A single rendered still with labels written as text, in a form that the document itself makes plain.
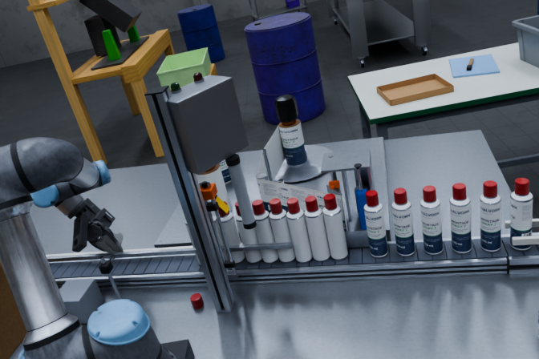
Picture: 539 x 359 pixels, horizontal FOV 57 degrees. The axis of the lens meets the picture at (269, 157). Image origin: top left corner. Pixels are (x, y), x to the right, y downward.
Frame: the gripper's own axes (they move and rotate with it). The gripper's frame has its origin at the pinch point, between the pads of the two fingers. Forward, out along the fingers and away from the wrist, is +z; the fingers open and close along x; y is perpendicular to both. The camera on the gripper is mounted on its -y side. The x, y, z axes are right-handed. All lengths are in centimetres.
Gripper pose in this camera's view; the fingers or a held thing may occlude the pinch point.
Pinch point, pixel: (119, 254)
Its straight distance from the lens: 169.7
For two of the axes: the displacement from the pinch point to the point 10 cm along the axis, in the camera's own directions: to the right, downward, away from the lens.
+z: 6.6, 7.1, 2.5
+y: 1.7, -4.6, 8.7
